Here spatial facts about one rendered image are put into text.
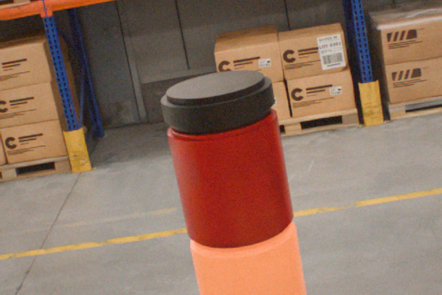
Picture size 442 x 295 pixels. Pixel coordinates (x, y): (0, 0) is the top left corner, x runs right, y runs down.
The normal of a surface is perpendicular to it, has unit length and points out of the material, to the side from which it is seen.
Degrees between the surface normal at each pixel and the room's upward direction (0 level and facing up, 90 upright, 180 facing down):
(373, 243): 0
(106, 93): 90
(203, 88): 0
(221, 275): 90
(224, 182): 90
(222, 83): 0
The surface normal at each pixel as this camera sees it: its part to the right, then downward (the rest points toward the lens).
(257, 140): 0.49, 0.16
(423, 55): -0.01, 0.28
